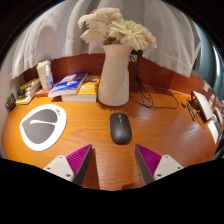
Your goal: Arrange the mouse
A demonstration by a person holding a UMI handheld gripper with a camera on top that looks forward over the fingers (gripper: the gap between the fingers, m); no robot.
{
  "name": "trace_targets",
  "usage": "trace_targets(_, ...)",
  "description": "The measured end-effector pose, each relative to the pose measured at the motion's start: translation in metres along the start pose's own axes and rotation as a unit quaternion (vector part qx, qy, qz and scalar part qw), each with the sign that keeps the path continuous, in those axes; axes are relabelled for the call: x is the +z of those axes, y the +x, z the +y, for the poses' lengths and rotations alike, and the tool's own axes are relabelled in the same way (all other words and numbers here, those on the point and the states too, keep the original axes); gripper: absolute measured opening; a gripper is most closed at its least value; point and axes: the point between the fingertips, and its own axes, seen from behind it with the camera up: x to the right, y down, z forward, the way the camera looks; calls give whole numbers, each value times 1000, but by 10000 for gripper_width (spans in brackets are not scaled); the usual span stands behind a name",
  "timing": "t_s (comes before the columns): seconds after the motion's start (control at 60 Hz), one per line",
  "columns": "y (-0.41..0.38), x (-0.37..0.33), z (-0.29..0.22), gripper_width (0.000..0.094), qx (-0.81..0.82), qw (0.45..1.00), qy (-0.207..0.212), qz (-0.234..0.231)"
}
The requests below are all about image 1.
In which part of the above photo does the orange book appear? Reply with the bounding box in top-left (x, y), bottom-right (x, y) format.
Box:
top-left (60, 77), bottom-right (101, 104)

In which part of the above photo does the white flower bouquet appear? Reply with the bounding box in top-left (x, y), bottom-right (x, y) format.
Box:
top-left (77, 7), bottom-right (158, 52)

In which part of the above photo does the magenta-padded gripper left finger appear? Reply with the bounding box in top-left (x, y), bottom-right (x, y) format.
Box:
top-left (43, 143), bottom-right (94, 187)

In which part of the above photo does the white lidded tumbler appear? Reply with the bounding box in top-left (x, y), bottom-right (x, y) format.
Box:
top-left (35, 59), bottom-right (52, 90)

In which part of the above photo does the brown book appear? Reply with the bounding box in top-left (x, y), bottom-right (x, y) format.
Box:
top-left (34, 88), bottom-right (51, 98)

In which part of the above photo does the white curtain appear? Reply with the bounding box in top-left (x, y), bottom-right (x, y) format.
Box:
top-left (9, 0), bottom-right (203, 81)

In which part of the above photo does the white and grey mouse pad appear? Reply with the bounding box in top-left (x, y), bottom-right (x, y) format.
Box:
top-left (19, 103), bottom-right (68, 152)

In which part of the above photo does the black computer mouse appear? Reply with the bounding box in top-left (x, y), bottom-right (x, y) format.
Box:
top-left (109, 112), bottom-right (133, 145)

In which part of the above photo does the dark window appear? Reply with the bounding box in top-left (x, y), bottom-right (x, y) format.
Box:
top-left (196, 31), bottom-right (224, 98)

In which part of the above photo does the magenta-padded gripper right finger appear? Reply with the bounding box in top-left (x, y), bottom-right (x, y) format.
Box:
top-left (134, 143), bottom-right (184, 185)

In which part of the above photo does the white paper sheet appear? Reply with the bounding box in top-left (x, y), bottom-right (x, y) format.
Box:
top-left (207, 119), bottom-right (223, 145)

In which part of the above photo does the black cable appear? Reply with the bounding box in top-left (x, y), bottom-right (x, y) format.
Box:
top-left (128, 54), bottom-right (188, 110)

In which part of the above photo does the white tablet on stand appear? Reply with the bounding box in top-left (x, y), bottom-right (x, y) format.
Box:
top-left (189, 90), bottom-right (214, 124)

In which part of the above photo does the white ceramic jug vase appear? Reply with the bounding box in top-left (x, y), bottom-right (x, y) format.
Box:
top-left (97, 43), bottom-right (134, 108)

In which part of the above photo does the yellow and black book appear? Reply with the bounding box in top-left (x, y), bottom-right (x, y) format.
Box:
top-left (19, 77), bottom-right (41, 92)

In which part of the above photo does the white and yellow book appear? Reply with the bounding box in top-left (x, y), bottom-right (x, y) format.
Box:
top-left (15, 94), bottom-right (37, 106)

